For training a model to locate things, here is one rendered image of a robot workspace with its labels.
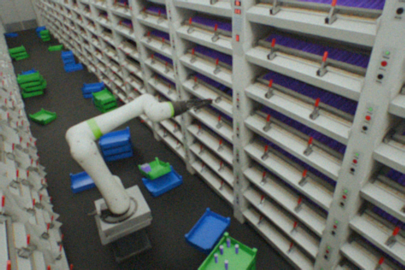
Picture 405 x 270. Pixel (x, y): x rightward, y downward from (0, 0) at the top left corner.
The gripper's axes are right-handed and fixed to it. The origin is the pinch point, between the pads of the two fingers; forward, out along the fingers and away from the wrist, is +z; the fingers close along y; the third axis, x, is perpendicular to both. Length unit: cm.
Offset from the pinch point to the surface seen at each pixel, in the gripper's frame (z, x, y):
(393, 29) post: -2, 58, 92
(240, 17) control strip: -2, 53, 25
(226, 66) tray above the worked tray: 9.5, 22.4, 4.2
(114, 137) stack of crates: -24, -82, -126
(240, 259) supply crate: -18, -65, 64
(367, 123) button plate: 2, 26, 93
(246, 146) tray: 11.5, -21.2, 28.4
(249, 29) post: 3, 48, 27
